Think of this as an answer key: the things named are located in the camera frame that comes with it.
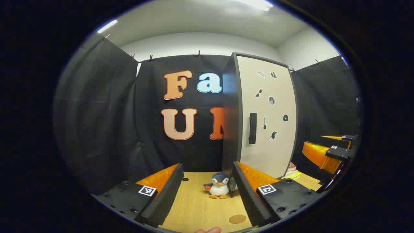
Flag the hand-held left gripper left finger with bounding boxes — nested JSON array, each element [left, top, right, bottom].
[[92, 163, 185, 228]]

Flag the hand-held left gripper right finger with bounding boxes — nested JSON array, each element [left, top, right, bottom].
[[232, 161, 322, 227]]

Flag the beige cabinet door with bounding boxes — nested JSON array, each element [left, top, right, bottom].
[[234, 53, 299, 179]]

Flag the black door handle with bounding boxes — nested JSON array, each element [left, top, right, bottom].
[[248, 113, 257, 145]]

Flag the penguin plush toy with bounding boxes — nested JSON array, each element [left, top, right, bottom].
[[203, 172, 231, 199]]

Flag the black backdrop cloth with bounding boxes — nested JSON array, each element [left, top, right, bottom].
[[53, 34, 361, 194]]

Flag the ceiling light strip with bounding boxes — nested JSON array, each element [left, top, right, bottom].
[[97, 19, 118, 34], [230, 0, 274, 12]]

